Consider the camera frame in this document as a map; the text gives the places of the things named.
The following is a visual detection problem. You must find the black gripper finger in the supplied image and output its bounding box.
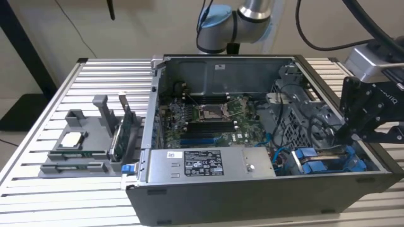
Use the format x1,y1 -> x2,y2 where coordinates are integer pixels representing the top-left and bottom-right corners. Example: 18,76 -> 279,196
351,122 -> 404,144
333,77 -> 379,145

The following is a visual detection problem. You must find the hard disk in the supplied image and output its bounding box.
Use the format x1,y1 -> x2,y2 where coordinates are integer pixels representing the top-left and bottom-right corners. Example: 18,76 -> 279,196
291,145 -> 358,166

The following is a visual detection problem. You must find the metal disk bay cage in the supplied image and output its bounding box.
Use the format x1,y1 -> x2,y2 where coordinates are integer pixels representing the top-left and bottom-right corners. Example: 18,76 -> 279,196
267,65 -> 367,175

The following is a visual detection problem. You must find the blue disk carrier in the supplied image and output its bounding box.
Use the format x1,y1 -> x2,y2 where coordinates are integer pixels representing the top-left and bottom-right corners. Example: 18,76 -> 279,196
301,159 -> 367,175

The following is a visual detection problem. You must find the black RAM slot bank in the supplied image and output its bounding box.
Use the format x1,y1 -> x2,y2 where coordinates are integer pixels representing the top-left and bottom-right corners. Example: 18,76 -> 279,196
185,121 -> 237,133

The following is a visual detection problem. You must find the blue expansion slot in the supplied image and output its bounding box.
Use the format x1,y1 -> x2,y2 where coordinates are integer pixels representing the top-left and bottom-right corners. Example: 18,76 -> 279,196
178,139 -> 218,145

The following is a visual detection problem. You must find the green motherboard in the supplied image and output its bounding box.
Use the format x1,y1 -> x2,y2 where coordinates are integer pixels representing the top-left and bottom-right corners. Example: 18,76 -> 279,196
157,94 -> 271,149

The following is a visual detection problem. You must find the metal socket cover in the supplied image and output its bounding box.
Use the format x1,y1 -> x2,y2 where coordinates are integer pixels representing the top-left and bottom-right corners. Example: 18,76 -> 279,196
222,98 -> 249,116

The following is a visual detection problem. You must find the silver power supply unit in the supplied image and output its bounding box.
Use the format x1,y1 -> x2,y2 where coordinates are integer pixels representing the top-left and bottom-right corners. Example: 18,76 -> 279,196
146,148 -> 277,184

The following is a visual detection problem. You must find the CPU socket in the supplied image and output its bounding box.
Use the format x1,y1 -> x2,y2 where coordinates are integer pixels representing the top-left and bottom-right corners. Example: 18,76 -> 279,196
197,105 -> 229,122

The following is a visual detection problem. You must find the thin metal locking lever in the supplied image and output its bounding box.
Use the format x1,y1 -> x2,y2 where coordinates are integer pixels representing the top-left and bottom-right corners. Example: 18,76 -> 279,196
183,90 -> 199,106

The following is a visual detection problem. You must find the black open PC case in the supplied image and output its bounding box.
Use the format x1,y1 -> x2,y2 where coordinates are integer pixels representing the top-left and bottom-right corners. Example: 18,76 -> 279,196
121,53 -> 404,227

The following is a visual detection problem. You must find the green graphics card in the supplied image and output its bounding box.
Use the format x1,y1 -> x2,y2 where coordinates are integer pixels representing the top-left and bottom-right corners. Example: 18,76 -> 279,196
107,91 -> 138,164

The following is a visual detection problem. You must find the grey parts rack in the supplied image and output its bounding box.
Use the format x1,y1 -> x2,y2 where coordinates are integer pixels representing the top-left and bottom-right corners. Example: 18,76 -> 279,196
37,94 -> 145,178

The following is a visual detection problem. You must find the black antenna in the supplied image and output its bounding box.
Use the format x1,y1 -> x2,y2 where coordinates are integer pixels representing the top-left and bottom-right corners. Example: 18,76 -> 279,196
106,0 -> 117,21

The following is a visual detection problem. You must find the green RAM stick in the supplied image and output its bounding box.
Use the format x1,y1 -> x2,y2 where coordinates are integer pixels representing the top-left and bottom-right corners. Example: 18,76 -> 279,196
53,165 -> 93,171
58,152 -> 105,158

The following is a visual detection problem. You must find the silver CPU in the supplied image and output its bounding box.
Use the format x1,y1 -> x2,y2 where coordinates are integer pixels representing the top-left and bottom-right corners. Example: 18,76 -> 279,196
59,133 -> 83,147

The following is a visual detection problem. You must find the black flat base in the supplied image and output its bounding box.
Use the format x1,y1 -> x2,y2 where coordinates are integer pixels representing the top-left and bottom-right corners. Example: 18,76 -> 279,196
0,93 -> 53,132

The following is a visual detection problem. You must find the black slanted pole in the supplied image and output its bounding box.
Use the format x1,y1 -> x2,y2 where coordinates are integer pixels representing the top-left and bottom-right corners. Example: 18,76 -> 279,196
0,0 -> 58,96

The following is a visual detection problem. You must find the black disk wire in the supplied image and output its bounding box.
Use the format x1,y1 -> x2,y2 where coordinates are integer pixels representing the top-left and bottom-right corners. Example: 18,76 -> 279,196
307,114 -> 343,144

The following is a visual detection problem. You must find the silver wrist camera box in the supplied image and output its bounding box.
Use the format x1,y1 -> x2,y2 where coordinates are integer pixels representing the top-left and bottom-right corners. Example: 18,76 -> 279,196
342,44 -> 397,83

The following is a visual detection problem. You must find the grey wrapped wire bundle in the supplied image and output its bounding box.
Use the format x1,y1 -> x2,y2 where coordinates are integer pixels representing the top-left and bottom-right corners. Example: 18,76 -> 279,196
265,93 -> 290,105

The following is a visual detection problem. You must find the thin black looping cable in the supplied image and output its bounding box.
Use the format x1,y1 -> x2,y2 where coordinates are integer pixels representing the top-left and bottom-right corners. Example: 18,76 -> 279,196
295,0 -> 371,51

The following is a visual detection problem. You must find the black wire loop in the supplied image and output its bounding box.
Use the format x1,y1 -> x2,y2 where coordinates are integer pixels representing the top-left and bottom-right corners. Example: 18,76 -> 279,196
270,84 -> 303,148

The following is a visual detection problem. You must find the thick black cable conduit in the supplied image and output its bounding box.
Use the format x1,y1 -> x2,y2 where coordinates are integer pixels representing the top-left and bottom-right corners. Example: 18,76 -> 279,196
342,0 -> 404,64

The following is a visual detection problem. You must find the blue wire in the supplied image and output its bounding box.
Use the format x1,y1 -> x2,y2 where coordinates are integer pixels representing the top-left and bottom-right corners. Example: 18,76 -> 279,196
263,133 -> 286,170

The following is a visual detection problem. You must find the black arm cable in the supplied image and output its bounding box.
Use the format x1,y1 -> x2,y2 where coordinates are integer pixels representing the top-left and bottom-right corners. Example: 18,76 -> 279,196
197,0 -> 213,26

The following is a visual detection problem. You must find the thin black wall cable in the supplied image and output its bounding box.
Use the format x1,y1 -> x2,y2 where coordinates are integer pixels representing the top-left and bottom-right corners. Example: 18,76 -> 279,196
53,0 -> 97,59

